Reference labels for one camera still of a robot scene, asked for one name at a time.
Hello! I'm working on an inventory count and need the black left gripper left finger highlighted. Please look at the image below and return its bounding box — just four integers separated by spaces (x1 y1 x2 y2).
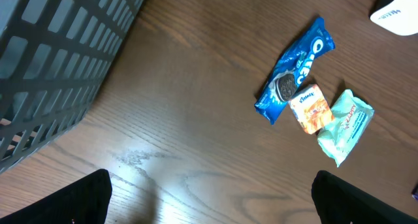
1 168 112 224

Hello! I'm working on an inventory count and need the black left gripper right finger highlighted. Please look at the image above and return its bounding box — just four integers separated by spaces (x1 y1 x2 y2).
312 170 417 224

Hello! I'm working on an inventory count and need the blue oreo cookie pack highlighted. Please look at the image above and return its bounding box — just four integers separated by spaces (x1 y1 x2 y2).
254 17 336 125

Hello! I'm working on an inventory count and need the green wet tissue pack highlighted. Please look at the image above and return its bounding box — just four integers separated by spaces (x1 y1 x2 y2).
317 89 374 167

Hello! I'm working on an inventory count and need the orange tissue pack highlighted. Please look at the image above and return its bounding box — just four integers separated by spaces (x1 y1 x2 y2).
289 84 335 135

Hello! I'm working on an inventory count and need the grey plastic mesh basket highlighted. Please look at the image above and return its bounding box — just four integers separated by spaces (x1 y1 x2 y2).
1 0 144 171

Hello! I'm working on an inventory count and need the purple sanitary pad pack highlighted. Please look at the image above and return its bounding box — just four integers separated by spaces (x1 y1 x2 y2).
411 184 418 200

